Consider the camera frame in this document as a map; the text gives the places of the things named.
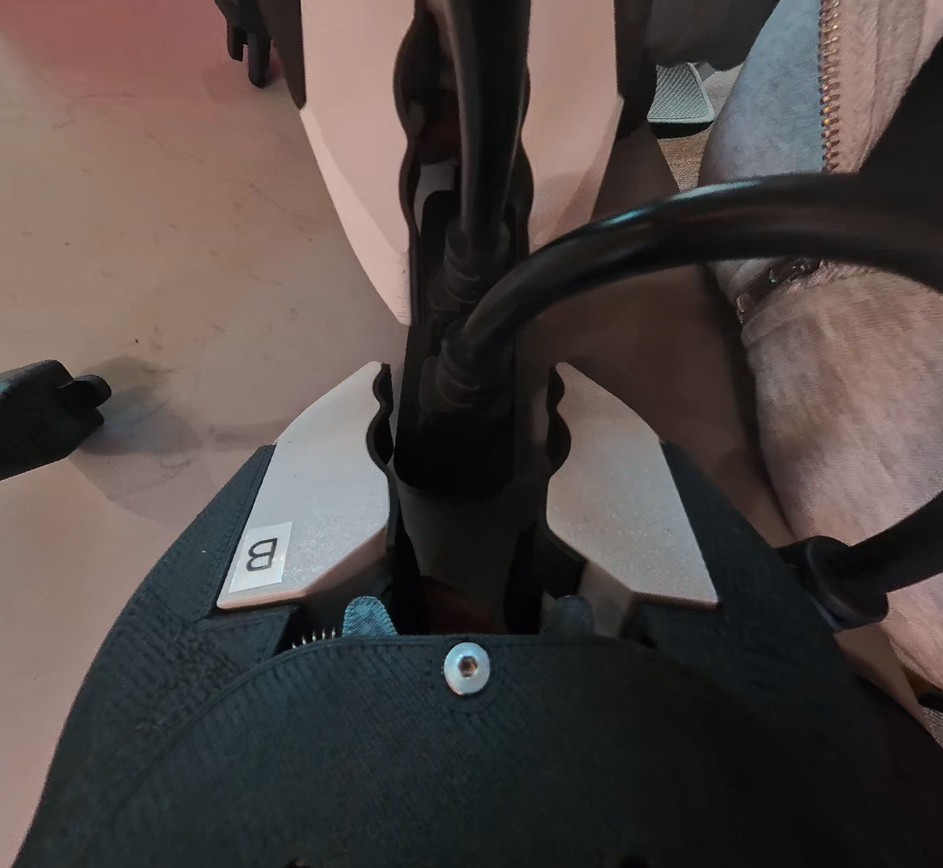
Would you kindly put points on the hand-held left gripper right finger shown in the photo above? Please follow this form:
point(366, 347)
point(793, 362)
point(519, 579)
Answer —
point(626, 507)

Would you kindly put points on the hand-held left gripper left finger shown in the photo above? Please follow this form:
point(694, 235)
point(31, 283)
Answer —
point(324, 492)

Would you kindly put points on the mesh office chair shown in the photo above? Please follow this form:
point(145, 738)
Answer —
point(678, 94)

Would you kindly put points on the person's left hand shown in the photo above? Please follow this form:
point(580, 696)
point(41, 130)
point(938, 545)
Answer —
point(460, 606)

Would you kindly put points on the person's zip jacket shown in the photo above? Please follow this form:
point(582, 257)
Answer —
point(884, 72)

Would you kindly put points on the black power strip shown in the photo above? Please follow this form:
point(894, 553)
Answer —
point(457, 455)

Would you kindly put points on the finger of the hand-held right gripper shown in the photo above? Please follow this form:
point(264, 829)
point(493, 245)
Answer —
point(353, 72)
point(571, 35)

